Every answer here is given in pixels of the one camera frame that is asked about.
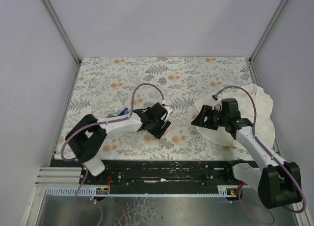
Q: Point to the blue stapler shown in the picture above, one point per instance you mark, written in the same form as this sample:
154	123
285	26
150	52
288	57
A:
123	112

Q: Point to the right aluminium frame post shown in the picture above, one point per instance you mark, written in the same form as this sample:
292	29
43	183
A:
268	30

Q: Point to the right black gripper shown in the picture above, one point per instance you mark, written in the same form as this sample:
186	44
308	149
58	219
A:
204	116

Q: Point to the white crumpled cloth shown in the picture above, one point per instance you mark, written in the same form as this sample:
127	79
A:
264	105

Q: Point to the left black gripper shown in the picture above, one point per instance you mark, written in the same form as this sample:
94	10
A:
159	127

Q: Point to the left aluminium frame post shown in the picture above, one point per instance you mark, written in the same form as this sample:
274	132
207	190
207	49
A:
61	30

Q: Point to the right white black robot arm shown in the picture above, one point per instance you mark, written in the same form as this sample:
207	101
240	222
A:
277	182

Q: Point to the floral patterned table mat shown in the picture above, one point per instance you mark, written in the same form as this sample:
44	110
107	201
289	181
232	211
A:
108	85

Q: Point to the aluminium frame post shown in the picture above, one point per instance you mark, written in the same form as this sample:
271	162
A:
268	30
61	30

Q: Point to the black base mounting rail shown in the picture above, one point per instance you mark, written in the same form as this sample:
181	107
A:
168	173

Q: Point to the red white staple box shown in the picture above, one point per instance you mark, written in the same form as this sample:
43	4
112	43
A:
168	128

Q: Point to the white slotted cable duct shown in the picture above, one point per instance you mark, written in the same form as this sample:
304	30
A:
144	191

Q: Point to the left aluminium extrusion rail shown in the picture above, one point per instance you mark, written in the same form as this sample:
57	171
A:
56	176

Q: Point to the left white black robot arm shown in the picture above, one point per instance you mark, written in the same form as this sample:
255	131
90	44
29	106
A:
86	138

